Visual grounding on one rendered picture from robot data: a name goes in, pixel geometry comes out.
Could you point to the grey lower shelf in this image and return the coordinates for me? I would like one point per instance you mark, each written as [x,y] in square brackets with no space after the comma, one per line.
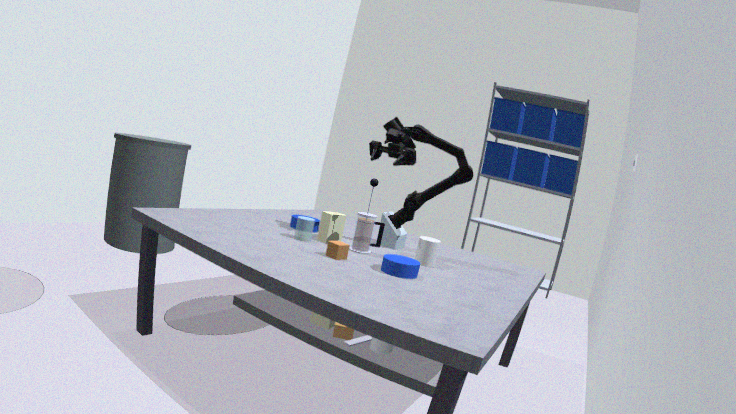
[400,366]

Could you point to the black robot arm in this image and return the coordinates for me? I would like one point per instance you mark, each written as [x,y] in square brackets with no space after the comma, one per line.
[397,133]

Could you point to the white cylinder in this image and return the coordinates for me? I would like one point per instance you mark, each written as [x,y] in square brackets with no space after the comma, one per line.
[427,251]
[380,346]

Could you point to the french press coffee maker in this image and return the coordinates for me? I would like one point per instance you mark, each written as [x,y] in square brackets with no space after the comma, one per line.
[364,229]

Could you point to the pale cyan cylinder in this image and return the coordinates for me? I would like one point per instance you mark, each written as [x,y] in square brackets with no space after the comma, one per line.
[304,229]

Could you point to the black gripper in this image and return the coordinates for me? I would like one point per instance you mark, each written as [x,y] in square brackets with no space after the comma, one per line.
[404,155]

